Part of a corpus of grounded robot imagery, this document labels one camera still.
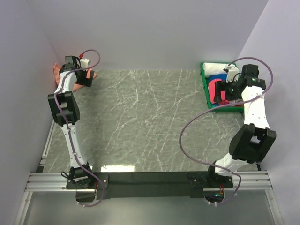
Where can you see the aluminium rail frame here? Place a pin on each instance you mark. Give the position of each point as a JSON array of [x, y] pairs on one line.
[[244, 180]]

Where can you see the pink towel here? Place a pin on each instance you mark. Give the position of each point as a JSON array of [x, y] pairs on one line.
[[212, 93]]

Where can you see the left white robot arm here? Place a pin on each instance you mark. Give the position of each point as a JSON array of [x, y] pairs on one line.
[[66, 113]]

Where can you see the salmon orange towel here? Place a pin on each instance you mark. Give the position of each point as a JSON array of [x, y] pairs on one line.
[[56, 69]]

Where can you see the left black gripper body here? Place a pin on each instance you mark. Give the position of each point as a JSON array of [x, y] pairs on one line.
[[82, 79]]

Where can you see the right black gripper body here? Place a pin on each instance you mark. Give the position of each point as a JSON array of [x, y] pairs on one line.
[[232, 93]]

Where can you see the white rolled towel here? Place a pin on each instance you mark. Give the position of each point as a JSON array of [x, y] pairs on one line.
[[214, 68]]

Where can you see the green plastic bin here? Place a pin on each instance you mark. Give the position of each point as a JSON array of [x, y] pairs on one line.
[[205, 80]]

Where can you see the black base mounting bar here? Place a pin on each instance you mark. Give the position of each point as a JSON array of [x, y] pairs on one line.
[[158, 184]]

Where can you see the blue rolled towel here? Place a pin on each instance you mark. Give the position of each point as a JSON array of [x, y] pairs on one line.
[[219, 76]]

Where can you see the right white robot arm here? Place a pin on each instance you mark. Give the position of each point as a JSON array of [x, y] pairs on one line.
[[255, 138]]

